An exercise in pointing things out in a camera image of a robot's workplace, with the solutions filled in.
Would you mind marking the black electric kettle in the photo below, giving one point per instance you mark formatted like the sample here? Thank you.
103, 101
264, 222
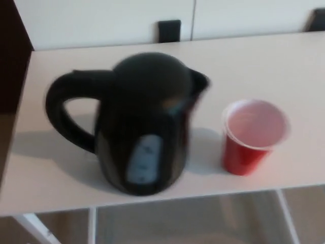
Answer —
142, 101

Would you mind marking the red plastic cup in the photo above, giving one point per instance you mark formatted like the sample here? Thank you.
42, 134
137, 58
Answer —
243, 157

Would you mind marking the dark brown wooden panel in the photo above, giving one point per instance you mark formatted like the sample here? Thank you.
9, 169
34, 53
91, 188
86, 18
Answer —
12, 50

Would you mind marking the white metal table leg frame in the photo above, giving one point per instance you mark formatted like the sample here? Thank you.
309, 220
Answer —
288, 218
92, 226

